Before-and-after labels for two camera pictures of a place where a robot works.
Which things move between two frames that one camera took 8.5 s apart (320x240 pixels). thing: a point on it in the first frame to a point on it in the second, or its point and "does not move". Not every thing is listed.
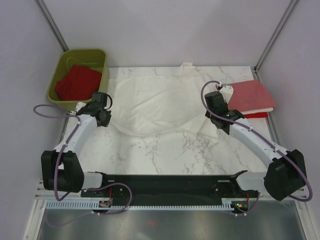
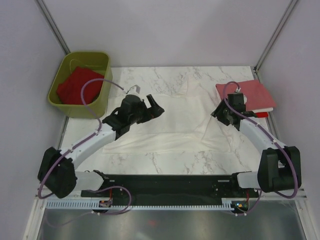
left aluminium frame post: (52, 24) does not move
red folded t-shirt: (257, 115) does not move
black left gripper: (105, 123) to (154, 112)
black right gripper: (207, 114) to (218, 111)
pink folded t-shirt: (249, 95) does not move
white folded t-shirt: (257, 111) does not move
